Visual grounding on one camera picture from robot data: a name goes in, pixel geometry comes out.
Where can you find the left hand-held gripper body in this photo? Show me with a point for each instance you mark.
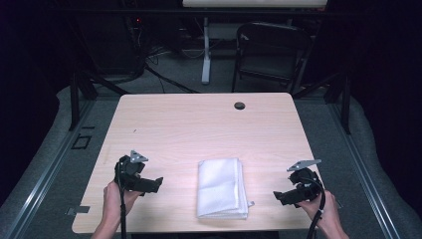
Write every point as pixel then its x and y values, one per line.
pixel 129 170

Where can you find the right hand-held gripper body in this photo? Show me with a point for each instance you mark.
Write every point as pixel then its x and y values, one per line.
pixel 307 186

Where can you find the white mesh laundry bag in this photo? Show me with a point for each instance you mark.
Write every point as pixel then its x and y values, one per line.
pixel 220 189

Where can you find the person's right hand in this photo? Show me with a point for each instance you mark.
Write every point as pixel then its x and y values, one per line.
pixel 321 210

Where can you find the person's left hand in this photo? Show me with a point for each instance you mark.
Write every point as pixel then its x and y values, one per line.
pixel 114 204

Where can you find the grey tape strip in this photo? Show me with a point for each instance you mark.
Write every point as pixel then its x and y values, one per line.
pixel 79 210

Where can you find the black metal stand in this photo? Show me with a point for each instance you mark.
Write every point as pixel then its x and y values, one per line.
pixel 74 99
pixel 345 103

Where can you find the dark round table grommet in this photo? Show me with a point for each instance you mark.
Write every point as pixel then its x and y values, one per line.
pixel 239 106

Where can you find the black folding chair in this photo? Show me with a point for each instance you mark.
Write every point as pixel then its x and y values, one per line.
pixel 270 54

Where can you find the white desk leg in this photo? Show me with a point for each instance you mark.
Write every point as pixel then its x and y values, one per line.
pixel 206 53

